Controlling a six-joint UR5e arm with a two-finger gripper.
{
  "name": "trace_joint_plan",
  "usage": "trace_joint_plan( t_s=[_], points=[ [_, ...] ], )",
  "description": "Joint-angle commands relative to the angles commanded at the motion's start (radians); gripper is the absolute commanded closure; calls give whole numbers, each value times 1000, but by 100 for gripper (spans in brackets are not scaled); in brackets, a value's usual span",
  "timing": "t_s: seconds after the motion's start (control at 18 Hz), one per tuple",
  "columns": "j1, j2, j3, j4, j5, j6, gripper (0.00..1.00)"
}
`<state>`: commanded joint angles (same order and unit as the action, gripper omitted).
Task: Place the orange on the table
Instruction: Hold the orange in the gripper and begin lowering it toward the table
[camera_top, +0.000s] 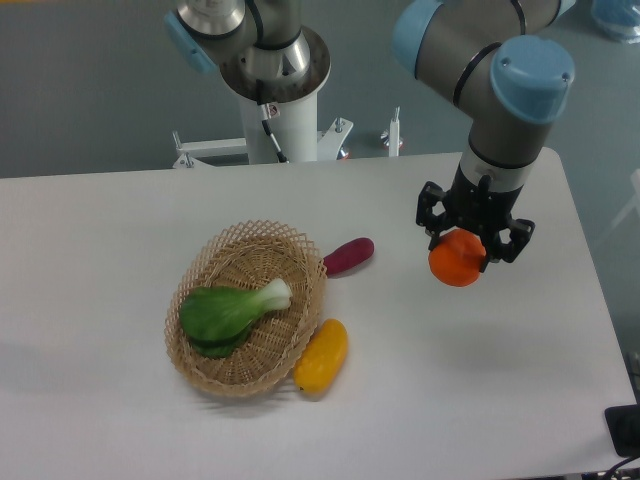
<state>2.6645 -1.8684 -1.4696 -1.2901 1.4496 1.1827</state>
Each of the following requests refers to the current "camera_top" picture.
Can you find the yellow corn cob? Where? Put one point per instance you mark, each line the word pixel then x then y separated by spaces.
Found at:
pixel 322 359

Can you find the black device at edge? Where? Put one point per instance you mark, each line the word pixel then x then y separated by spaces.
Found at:
pixel 623 426

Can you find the woven wicker basket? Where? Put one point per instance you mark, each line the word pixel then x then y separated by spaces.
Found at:
pixel 249 255

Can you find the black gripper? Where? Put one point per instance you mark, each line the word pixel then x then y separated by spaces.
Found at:
pixel 479 209

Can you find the blue object top right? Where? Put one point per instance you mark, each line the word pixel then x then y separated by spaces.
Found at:
pixel 619 19

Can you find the purple sweet potato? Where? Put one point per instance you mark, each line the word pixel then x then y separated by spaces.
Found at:
pixel 349 256

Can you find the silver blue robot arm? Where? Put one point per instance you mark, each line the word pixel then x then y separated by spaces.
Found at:
pixel 484 57

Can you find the green bok choy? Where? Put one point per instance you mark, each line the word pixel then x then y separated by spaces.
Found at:
pixel 217 320

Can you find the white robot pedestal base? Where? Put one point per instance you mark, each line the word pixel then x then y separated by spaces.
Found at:
pixel 277 94

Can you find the orange fruit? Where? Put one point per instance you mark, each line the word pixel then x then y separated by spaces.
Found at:
pixel 457 258

